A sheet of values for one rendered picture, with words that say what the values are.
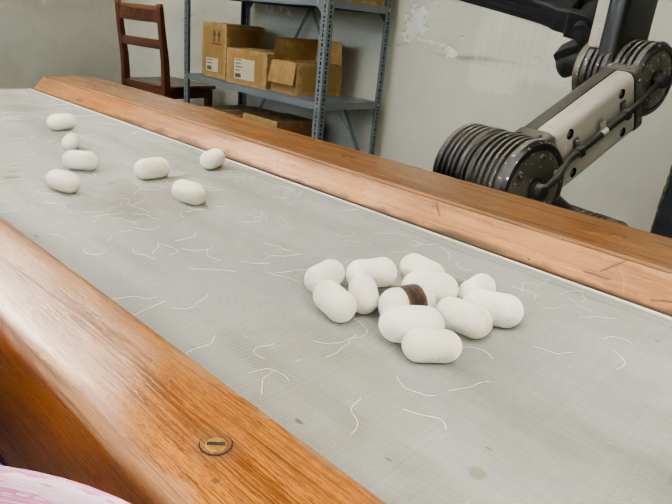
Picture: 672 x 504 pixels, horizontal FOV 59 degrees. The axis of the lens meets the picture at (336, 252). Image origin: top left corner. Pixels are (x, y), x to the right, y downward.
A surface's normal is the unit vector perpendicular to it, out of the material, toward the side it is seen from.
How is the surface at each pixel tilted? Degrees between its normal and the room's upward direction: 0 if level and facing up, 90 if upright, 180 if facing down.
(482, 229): 45
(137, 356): 0
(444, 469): 0
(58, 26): 90
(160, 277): 0
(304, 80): 90
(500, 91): 90
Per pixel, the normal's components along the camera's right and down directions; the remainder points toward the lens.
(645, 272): -0.42, -0.51
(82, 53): 0.71, 0.31
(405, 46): -0.70, 0.18
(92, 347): 0.10, -0.93
